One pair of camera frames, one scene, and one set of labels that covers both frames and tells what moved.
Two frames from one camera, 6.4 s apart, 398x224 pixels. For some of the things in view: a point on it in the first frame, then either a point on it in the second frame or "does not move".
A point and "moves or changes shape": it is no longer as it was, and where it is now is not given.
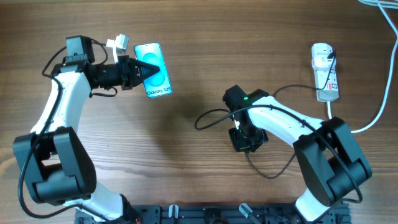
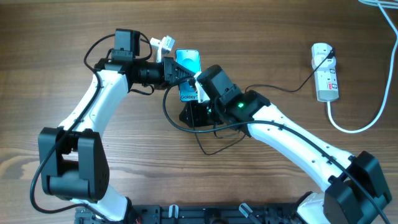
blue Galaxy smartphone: x=159 y=84 moves or changes shape
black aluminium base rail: x=215 y=214 does not move
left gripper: x=128 y=71 to x=170 y=68
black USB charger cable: x=274 y=94 to x=329 y=55
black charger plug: x=331 y=56 does not move
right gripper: x=242 y=146 to x=199 y=120
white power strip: x=325 y=72 does not move
